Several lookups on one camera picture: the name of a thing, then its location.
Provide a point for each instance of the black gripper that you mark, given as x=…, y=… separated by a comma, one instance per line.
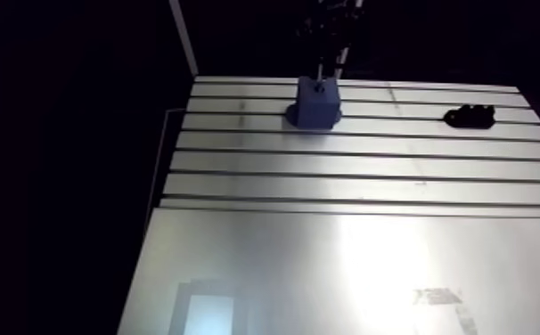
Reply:
x=330, y=28

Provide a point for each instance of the dark blue-grey block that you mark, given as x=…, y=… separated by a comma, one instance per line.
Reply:
x=316, y=105

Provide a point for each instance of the black oval holder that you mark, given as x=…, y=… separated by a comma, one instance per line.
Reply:
x=470, y=117

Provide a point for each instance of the pale metal post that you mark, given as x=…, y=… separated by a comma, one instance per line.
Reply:
x=183, y=37

